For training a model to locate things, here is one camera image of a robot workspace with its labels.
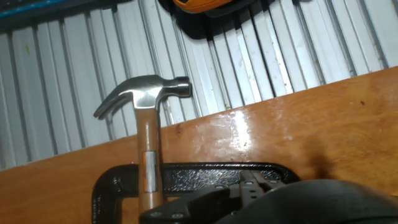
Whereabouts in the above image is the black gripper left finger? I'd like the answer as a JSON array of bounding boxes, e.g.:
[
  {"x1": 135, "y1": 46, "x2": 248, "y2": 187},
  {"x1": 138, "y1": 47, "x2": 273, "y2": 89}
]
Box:
[{"x1": 139, "y1": 183, "x2": 243, "y2": 224}]

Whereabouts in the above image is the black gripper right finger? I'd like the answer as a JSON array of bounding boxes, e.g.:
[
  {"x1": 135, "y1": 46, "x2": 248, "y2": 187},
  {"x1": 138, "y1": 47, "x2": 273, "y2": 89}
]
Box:
[{"x1": 239, "y1": 170, "x2": 285, "y2": 208}]

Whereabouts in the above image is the black C-clamp with screw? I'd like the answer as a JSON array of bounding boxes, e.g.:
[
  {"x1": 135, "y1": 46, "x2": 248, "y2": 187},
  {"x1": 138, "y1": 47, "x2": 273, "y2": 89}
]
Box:
[{"x1": 91, "y1": 161, "x2": 301, "y2": 224}]

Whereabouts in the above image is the glossy brown wooden board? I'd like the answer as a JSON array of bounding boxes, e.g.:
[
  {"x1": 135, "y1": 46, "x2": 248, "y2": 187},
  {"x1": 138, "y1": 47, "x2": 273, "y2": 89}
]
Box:
[{"x1": 0, "y1": 66, "x2": 398, "y2": 224}]

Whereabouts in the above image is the wooden handled claw hammer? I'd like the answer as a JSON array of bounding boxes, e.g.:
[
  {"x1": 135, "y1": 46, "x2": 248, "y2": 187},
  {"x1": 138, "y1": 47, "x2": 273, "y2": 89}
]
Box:
[{"x1": 93, "y1": 74, "x2": 192, "y2": 216}]

